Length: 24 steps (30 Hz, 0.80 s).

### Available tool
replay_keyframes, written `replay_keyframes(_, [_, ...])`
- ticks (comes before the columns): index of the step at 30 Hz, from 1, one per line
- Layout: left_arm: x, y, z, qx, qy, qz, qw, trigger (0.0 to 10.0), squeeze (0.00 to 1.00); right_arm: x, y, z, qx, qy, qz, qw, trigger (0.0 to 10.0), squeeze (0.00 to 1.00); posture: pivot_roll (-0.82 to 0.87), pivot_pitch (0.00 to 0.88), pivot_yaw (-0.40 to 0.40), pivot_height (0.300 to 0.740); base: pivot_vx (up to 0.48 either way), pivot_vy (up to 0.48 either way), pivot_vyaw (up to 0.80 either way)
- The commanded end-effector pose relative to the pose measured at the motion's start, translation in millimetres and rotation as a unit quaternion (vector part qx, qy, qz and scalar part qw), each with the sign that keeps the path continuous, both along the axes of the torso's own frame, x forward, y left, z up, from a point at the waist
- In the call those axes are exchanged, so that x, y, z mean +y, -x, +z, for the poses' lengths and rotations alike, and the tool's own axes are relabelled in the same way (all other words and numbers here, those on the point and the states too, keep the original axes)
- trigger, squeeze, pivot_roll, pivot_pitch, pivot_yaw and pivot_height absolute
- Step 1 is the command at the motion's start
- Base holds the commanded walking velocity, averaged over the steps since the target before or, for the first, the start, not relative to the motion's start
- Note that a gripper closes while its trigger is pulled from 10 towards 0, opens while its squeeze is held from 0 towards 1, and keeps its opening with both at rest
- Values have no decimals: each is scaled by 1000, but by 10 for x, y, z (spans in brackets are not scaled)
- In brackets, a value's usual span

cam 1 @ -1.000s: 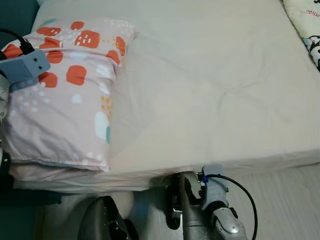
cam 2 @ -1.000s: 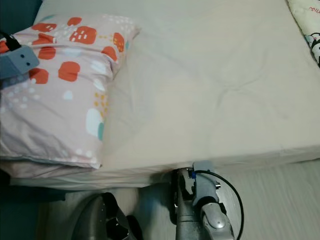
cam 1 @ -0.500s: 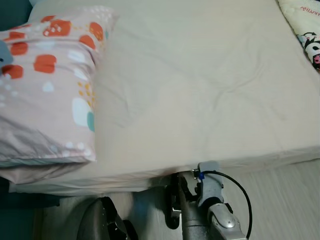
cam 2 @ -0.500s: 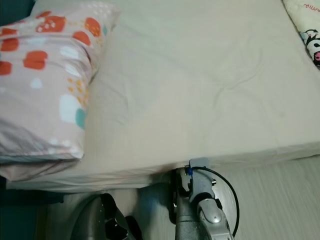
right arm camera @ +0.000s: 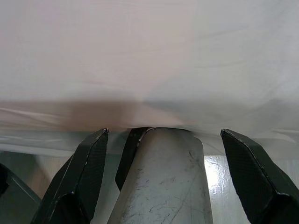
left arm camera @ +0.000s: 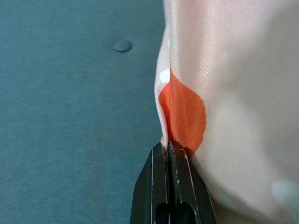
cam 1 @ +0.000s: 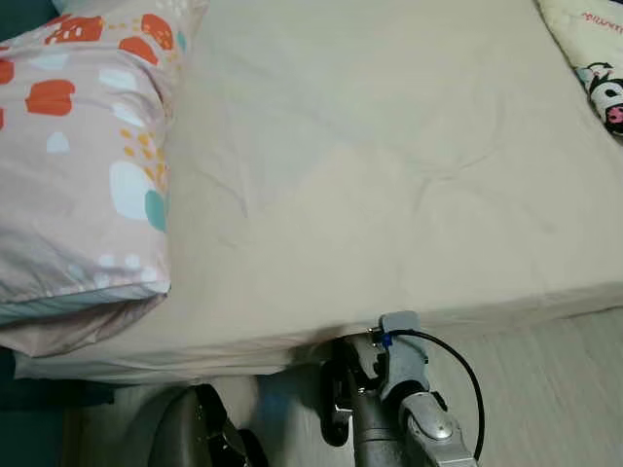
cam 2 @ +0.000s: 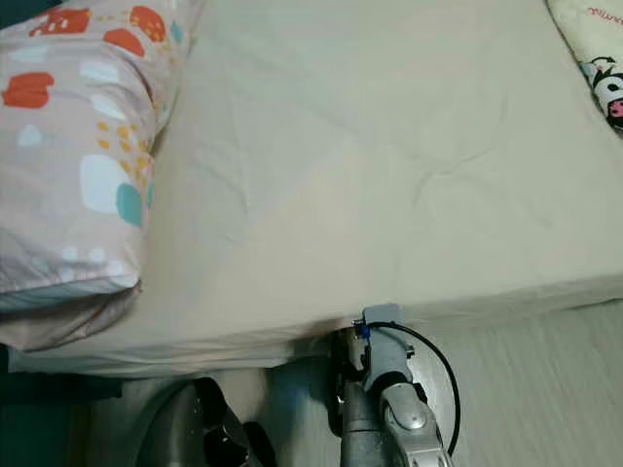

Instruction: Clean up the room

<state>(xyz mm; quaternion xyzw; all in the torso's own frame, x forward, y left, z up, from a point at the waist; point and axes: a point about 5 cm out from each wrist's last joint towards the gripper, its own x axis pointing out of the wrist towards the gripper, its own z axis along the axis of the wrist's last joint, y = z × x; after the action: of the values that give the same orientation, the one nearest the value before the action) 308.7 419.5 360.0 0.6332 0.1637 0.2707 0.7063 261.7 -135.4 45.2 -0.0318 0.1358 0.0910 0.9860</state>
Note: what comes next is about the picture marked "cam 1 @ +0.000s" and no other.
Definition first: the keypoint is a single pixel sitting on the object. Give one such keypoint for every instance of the pink orange patterned pillow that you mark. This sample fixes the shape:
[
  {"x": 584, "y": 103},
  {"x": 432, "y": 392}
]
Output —
[{"x": 78, "y": 195}]

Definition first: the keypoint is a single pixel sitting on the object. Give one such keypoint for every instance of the cream cartoon print pillow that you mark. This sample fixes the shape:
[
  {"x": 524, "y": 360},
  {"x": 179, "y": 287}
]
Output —
[{"x": 594, "y": 49}]

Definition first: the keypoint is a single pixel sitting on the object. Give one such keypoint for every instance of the blue upholstered bed frame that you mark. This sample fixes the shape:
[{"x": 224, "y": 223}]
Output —
[{"x": 39, "y": 418}]

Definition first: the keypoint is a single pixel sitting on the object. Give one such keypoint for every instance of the bed with cream sheet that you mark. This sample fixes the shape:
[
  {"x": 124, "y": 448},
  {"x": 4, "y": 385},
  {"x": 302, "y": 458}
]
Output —
[{"x": 389, "y": 175}]

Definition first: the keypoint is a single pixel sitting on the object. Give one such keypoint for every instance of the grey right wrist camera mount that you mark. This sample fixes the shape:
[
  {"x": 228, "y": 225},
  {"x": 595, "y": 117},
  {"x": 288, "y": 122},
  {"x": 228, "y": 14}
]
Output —
[{"x": 404, "y": 360}]

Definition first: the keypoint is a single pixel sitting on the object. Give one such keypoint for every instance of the grey right robot leg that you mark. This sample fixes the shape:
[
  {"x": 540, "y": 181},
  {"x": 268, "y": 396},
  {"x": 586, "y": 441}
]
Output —
[{"x": 375, "y": 438}]

